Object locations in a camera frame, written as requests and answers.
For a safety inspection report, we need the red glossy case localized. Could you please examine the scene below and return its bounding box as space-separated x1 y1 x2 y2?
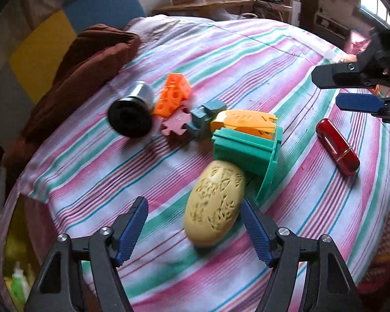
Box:
316 119 360 176

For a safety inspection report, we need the wooden desk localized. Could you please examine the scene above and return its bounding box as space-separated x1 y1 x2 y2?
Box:
153 0 293 20

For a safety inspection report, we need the yellow carved egg-shaped case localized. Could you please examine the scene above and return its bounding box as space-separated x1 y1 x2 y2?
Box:
184 160 246 248

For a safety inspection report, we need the striped bedsheet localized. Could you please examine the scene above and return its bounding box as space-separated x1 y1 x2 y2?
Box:
0 16 390 312

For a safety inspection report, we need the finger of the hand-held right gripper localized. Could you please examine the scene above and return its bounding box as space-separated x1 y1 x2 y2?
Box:
311 61 390 92
336 93 390 125

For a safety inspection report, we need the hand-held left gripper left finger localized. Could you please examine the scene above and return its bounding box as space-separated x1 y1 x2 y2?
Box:
24 196 149 312

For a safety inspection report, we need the green ribbed holder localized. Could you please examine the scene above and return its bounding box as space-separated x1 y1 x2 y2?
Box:
212 125 283 204

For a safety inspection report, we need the orange-yellow carved case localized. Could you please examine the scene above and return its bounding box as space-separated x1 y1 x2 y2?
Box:
210 110 277 138

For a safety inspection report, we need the teal puzzle piece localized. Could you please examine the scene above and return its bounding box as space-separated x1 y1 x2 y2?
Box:
186 101 227 141

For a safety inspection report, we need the window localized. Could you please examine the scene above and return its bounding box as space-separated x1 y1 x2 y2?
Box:
357 0 390 27

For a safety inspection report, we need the blue headboard panel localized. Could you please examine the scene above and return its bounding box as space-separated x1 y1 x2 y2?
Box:
63 0 147 35

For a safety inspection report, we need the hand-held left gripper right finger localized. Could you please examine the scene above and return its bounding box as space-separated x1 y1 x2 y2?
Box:
240 198 365 312

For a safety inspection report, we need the yellow headboard panel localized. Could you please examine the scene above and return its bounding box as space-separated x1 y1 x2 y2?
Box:
10 10 77 87

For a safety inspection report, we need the brown blanket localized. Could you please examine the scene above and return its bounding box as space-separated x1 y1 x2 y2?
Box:
2 24 142 183

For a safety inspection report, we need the orange block toy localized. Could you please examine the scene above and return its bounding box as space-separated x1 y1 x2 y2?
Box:
153 72 192 118

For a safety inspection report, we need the pink puzzle piece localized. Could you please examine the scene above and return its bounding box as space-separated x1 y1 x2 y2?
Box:
161 107 191 136

